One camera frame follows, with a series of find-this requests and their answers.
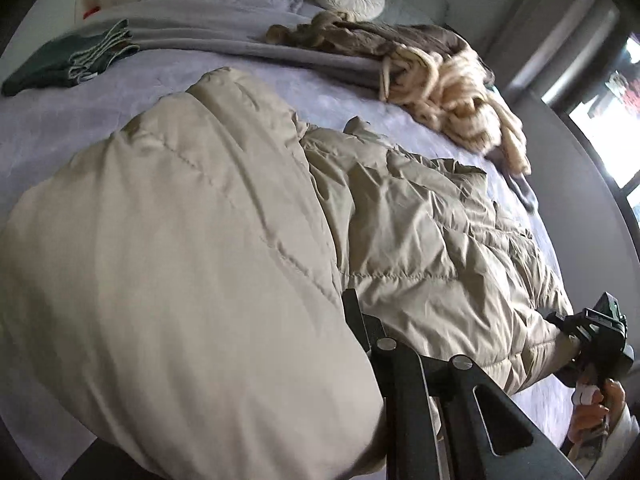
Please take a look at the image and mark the grey sock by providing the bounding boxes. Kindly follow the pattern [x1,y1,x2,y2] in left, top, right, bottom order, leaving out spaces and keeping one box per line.
[500,160,542,214]

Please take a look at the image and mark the window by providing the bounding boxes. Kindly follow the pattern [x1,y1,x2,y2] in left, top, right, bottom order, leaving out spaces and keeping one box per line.
[565,35,640,223]

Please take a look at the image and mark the cream striped knit sweater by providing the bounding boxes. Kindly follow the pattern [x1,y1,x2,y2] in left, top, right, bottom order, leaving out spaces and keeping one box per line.
[380,45,532,177]

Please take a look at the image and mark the person's right hand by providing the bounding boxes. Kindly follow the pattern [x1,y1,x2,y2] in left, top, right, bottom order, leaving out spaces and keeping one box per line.
[569,381,627,442]

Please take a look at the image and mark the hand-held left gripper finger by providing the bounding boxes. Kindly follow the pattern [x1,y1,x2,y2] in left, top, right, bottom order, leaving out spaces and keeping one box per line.
[342,288,583,480]

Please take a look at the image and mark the grey curtain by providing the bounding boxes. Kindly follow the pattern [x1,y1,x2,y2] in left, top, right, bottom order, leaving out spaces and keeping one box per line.
[505,0,622,107]

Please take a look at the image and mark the beige quilted puffer jacket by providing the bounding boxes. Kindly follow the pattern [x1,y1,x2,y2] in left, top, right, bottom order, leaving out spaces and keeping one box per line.
[0,66,581,480]

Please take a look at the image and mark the brown grey crumpled garment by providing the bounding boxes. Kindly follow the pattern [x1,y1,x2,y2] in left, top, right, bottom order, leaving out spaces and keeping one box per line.
[265,10,483,92]

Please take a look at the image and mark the dark green folded garment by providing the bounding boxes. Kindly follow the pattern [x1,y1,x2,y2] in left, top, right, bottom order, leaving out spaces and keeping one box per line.
[1,35,93,97]

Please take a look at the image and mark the grey blanket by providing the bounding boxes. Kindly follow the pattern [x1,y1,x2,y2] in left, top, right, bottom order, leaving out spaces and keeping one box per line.
[75,0,401,102]

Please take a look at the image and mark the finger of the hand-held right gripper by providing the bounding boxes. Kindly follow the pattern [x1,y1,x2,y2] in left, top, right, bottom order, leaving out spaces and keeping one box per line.
[557,357,589,388]
[545,312,585,342]

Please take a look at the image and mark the folded blue jeans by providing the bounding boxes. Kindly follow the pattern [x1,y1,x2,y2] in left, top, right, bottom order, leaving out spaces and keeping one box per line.
[67,19,142,84]

